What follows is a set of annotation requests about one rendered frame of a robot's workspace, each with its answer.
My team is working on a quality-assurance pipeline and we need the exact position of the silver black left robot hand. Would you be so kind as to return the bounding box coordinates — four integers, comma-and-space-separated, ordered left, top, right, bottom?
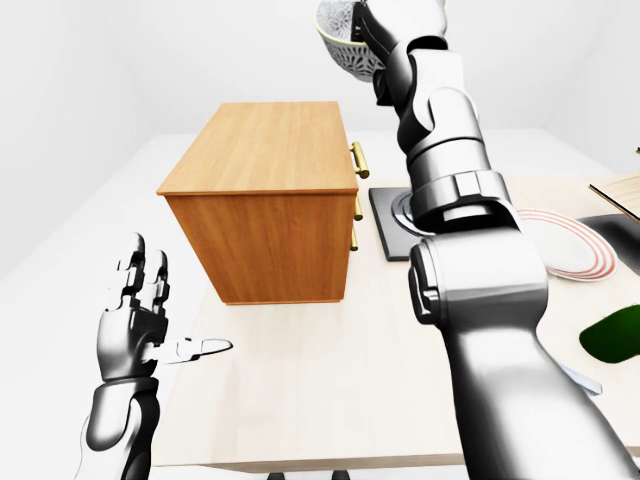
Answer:
94, 232, 234, 384

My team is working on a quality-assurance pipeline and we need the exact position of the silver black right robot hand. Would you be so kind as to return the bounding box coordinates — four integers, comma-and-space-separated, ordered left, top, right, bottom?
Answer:
350, 0, 450, 108

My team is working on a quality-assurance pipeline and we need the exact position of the white patterned bowl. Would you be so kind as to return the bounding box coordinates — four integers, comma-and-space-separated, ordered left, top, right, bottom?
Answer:
313, 0, 387, 84

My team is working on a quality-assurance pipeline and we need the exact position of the wooden cabinet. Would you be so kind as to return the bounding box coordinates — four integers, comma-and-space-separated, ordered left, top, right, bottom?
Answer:
156, 101, 361, 307

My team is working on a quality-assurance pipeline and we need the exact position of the flat dark stove plate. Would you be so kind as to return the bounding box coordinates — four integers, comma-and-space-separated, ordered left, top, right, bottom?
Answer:
368, 185, 427, 263

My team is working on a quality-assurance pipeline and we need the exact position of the white plate with red rings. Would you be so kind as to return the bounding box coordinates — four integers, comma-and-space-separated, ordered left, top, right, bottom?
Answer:
513, 208, 622, 284

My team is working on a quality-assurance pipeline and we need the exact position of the dark green rounded object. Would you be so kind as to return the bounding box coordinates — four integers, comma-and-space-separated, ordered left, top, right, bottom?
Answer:
579, 305, 640, 366

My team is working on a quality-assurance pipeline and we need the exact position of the white flat box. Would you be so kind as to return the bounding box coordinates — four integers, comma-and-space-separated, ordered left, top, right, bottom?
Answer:
558, 363, 604, 397

